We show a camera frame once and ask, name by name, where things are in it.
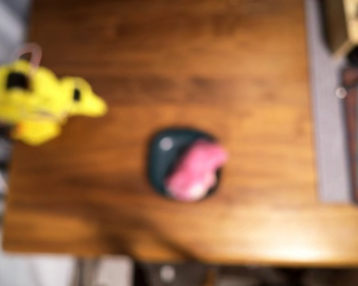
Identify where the yellow forked gripper finger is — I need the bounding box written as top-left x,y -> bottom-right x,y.
77,88 -> 109,118

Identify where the yellow gripper body black servo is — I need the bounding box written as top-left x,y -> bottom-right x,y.
60,75 -> 90,117

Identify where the pink plush strawberry bear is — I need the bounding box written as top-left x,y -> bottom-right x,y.
165,141 -> 229,201

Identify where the yellow robot base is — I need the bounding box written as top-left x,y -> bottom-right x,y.
11,119 -> 63,147

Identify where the black orange table clamp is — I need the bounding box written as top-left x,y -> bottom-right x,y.
0,121 -> 16,139

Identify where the dark teal square plate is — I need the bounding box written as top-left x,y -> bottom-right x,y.
146,126 -> 225,203

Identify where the grey cutting mat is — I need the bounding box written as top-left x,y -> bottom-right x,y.
305,0 -> 354,203

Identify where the light wooden box stand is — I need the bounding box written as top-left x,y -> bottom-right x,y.
319,0 -> 358,62

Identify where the dark printed mouse pad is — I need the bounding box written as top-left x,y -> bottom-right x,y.
341,66 -> 358,207

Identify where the red white servo cable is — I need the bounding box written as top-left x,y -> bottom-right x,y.
17,42 -> 45,79

